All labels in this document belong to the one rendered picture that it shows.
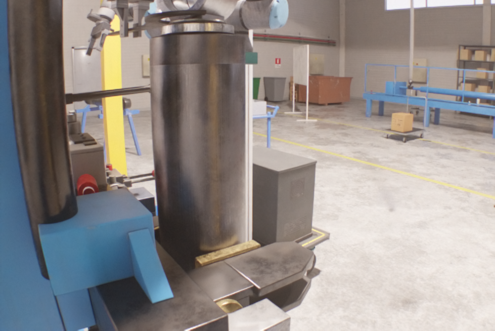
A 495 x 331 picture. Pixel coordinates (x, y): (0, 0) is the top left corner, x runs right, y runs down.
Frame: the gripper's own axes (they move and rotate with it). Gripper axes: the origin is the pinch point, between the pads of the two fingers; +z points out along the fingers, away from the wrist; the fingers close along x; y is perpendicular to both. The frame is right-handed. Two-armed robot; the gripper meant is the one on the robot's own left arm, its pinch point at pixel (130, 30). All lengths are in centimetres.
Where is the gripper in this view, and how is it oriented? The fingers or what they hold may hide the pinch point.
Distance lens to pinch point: 102.6
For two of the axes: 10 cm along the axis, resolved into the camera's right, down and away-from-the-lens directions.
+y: 7.7, 1.4, -6.2
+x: 6.4, -1.7, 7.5
